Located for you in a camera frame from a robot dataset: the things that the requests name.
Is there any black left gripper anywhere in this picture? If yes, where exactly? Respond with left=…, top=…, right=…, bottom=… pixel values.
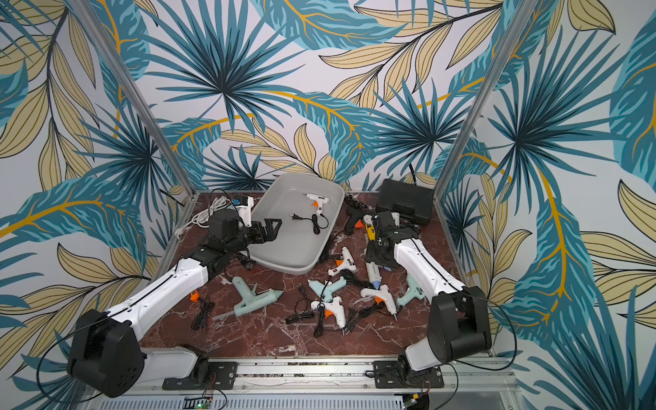
left=225, top=217, right=282, bottom=256

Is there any white blue-tip glue gun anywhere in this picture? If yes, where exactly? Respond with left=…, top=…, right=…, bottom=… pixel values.
left=366, top=262, right=382, bottom=290

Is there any black glue gun orange trigger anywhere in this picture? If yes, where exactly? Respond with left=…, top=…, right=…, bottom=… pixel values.
left=343, top=207, right=376, bottom=236

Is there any small white orange glue gun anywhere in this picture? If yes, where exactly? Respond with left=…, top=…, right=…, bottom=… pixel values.
left=306, top=193, right=330, bottom=215

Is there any yellow glue gun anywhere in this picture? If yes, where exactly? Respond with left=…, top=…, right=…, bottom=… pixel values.
left=365, top=224, right=376, bottom=243

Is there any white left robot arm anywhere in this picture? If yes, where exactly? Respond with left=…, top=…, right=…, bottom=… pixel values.
left=67, top=208, right=282, bottom=398

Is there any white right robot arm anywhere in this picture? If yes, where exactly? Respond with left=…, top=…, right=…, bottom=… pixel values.
left=366, top=211, right=492, bottom=372

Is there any white glue gun long nozzle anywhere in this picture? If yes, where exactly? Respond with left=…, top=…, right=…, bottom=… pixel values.
left=360, top=285, right=398, bottom=319

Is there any mint glue gun right side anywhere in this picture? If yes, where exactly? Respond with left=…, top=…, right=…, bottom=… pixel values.
left=396, top=273, right=425, bottom=308

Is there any grey plastic storage box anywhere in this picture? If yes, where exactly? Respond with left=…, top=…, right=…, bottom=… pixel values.
left=249, top=173, right=345, bottom=275

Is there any large mint green glue gun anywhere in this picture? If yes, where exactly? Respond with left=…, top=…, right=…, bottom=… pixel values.
left=213, top=277, right=284, bottom=320

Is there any small mint glue gun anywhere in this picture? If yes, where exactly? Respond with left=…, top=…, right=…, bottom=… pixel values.
left=307, top=278, right=347, bottom=303

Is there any white glue gun orange trigger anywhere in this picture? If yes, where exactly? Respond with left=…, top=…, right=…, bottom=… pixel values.
left=310, top=297, right=346, bottom=330

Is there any black tool case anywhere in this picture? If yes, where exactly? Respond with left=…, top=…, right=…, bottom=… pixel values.
left=376, top=179, right=433, bottom=227

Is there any black cable bundle by box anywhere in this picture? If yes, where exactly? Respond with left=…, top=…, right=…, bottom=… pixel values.
left=223, top=253, right=257, bottom=280

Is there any white glue gun red switch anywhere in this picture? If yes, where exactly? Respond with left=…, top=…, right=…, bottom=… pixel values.
left=327, top=247, right=358, bottom=277

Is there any white power cord with plug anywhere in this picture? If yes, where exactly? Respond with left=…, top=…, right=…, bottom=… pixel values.
left=173, top=196, right=232, bottom=241

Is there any front aluminium rail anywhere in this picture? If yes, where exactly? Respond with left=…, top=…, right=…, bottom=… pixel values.
left=76, top=355, right=524, bottom=410

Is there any left aluminium frame post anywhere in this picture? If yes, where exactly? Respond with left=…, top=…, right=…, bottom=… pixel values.
left=70, top=0, right=196, bottom=196

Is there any aluminium frame post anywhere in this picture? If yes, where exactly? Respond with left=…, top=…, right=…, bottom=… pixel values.
left=70, top=0, right=196, bottom=196
left=433, top=0, right=542, bottom=198

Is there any right aluminium frame post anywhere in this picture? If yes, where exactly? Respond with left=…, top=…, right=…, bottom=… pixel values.
left=433, top=0, right=542, bottom=198

